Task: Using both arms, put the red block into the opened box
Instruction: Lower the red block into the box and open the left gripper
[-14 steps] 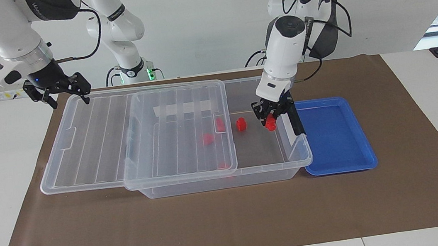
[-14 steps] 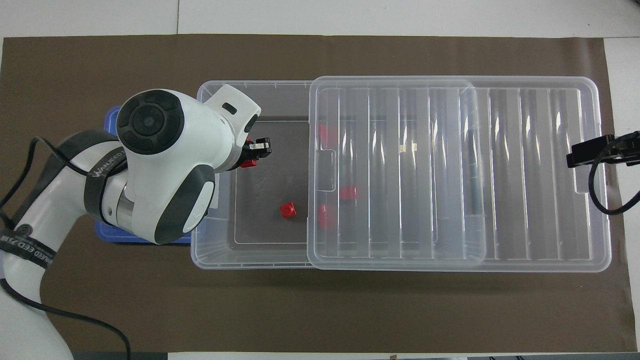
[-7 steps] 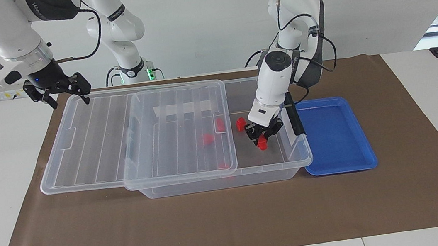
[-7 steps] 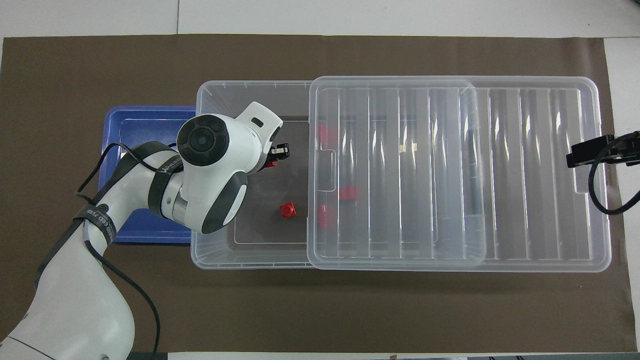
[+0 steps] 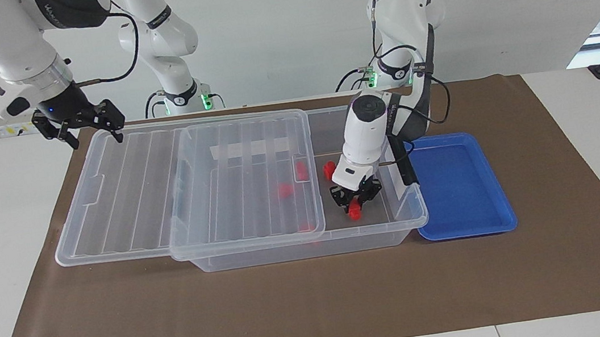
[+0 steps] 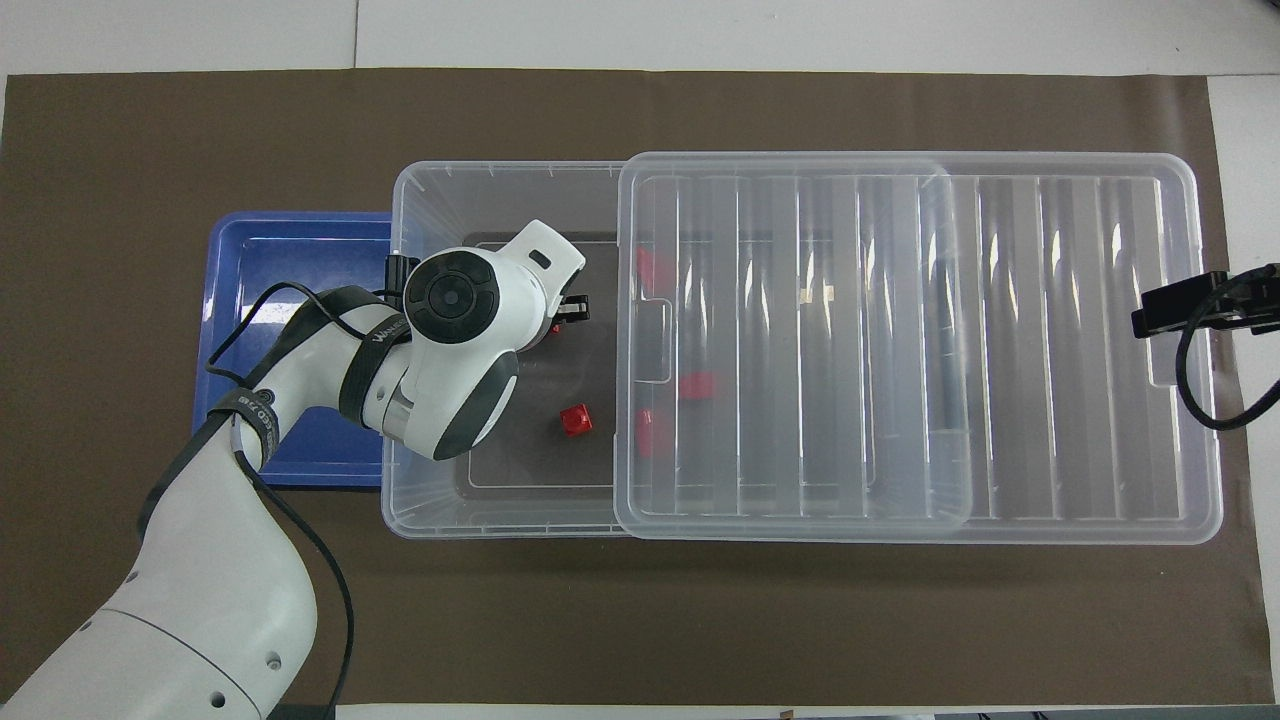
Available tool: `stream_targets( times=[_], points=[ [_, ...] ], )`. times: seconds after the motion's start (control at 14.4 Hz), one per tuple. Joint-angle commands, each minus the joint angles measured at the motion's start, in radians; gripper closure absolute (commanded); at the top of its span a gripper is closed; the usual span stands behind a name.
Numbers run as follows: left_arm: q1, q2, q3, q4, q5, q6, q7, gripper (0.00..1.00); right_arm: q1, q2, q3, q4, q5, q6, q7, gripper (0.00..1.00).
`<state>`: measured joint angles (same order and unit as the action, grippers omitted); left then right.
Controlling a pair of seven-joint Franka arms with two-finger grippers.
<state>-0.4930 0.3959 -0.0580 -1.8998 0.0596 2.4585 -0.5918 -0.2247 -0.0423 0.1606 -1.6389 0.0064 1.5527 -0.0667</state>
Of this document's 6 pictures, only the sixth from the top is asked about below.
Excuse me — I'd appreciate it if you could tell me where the clear plastic box lid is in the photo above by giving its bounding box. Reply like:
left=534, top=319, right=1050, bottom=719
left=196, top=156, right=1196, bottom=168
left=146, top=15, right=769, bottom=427
left=613, top=151, right=1226, bottom=547

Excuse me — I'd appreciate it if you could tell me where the clear plastic storage box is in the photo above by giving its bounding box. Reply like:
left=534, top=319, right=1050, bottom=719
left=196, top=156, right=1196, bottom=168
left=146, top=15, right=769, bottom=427
left=380, top=160, right=973, bottom=542

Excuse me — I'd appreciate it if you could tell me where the blue plastic tray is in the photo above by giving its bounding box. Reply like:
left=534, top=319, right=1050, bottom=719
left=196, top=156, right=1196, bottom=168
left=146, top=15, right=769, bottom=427
left=205, top=210, right=397, bottom=490

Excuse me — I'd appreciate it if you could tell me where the black cable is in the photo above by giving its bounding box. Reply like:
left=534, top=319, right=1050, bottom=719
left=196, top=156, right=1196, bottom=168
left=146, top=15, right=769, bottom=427
left=204, top=254, right=421, bottom=720
left=1174, top=262, right=1280, bottom=433

